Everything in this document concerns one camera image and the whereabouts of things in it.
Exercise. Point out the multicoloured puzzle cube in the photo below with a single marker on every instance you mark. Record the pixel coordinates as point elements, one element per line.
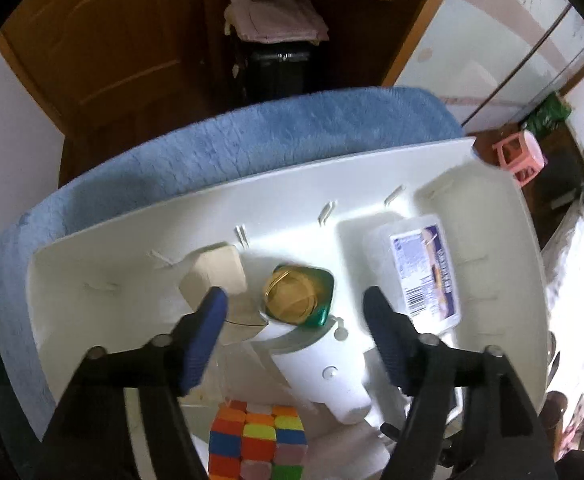
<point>259,442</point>

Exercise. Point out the pink folded cloth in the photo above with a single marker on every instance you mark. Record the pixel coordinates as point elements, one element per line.
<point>277,15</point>

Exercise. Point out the white plastic handheld device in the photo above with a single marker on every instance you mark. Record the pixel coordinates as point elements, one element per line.
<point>322,375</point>

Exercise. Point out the brown wooden shelf unit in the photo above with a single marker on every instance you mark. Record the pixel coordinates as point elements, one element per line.
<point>372,35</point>

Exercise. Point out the white checked blanket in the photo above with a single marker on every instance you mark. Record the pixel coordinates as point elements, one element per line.
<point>572,285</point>

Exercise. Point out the white plastic bin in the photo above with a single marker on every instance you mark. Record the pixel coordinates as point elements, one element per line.
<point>121,270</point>

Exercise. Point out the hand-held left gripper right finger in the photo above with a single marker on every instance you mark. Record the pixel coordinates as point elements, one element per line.
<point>387,330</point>

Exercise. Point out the floral sliding wardrobe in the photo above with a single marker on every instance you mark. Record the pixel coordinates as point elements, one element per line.
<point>497,35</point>

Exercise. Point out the pink plastic stool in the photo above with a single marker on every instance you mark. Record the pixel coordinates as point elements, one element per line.
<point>519,155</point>

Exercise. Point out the clear plastic box with label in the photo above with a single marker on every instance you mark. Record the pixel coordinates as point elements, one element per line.
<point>417,270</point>

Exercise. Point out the black box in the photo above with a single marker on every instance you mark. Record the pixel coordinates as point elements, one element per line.
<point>279,72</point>

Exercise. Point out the beige block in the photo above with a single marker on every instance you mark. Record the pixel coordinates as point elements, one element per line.
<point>216,272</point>

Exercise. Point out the green bag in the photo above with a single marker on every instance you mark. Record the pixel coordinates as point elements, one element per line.
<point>547,112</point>

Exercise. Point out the brown wooden door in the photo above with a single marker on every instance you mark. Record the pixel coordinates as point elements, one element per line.
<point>96,35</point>

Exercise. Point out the blue fleece table cover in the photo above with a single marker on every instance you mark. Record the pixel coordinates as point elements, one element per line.
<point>221,135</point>

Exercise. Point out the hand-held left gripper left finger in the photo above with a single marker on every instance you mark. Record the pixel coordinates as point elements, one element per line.
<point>204,330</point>

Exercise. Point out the green box with gold lid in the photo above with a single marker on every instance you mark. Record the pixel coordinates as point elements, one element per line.
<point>297,295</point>

